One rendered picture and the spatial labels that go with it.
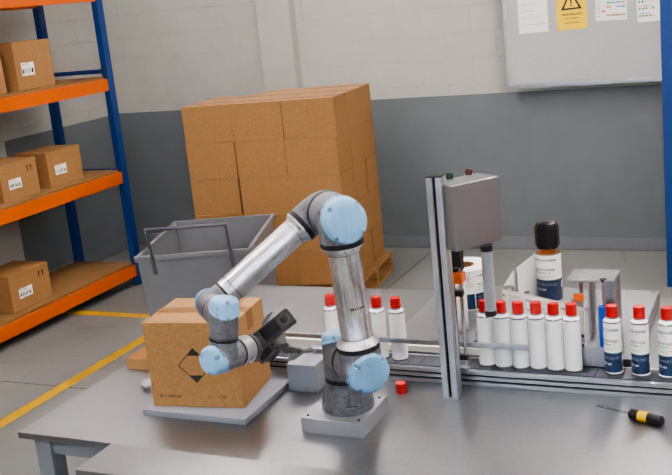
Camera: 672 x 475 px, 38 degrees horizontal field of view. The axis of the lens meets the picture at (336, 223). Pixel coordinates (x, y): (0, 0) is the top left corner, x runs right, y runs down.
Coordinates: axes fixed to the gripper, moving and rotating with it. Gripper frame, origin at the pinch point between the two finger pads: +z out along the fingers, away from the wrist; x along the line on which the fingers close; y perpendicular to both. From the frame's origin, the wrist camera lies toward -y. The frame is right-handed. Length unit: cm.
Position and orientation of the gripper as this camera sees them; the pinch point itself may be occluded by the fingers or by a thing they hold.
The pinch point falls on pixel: (299, 327)
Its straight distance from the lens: 276.5
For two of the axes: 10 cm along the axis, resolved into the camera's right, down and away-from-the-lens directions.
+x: 6.1, 7.2, -3.3
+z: 5.8, -1.3, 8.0
